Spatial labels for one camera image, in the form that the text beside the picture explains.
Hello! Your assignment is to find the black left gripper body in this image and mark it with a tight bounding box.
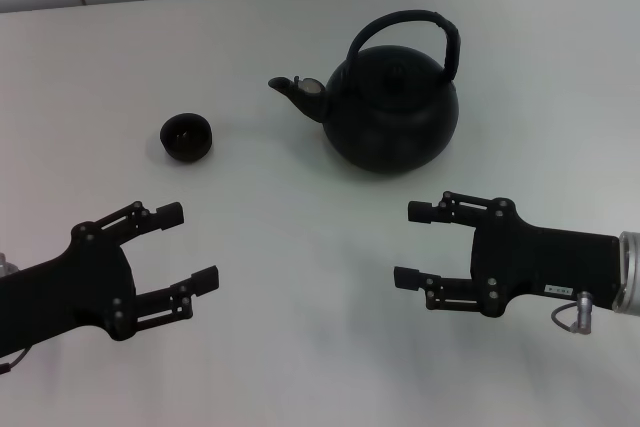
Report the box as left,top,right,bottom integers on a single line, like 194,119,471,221
0,221,139,356

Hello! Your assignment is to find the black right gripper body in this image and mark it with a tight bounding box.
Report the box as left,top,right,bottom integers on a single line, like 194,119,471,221
469,199,621,318

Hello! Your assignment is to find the small black teacup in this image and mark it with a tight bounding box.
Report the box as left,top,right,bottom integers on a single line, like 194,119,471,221
159,114,213,163

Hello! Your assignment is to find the black round teapot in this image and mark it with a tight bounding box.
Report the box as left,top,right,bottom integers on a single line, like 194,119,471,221
267,10,460,173

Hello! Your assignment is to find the right gripper cable with plug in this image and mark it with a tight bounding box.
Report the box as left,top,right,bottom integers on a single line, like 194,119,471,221
551,291,594,334

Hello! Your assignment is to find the gripper cable with plug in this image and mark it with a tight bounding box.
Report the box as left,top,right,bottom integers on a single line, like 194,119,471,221
551,291,594,334
0,346,31,374

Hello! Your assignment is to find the left gripper cable with plug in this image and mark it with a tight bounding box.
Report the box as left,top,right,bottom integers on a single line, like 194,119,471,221
0,346,31,374

